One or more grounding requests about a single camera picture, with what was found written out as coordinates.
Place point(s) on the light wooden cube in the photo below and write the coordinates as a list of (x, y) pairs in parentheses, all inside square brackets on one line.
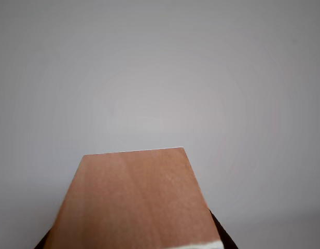
[(139, 199)]

